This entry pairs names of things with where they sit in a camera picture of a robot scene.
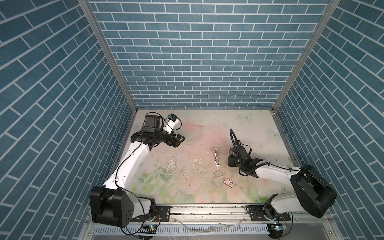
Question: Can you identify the red staple box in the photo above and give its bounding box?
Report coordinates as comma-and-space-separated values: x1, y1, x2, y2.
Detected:
223, 178, 234, 188

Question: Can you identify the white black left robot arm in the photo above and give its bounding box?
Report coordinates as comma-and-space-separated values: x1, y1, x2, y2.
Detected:
90, 112, 185, 228

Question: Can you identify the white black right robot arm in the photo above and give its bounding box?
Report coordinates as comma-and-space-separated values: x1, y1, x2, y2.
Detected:
228, 145, 338, 221

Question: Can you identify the empty clear staple tray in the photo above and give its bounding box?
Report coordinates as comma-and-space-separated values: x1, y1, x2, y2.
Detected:
213, 170, 226, 178

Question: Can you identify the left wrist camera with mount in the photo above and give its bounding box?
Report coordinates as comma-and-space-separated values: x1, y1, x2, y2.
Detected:
163, 114, 182, 134

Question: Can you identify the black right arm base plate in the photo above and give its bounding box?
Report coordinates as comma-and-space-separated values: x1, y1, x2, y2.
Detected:
244, 205, 291, 222

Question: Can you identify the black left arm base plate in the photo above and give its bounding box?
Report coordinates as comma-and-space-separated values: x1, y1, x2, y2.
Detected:
131, 206, 171, 223

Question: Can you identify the aluminium front rail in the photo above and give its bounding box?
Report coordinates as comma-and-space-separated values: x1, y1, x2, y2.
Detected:
77, 203, 343, 240

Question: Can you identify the aluminium corner post right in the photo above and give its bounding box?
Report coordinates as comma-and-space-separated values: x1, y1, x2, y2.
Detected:
272, 0, 343, 113

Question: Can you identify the aluminium corner post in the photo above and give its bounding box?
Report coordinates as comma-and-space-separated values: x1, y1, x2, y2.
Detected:
77, 0, 138, 113
272, 0, 343, 113

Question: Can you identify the aluminium corner post left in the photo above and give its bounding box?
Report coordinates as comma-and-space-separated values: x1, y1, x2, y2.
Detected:
77, 0, 138, 113

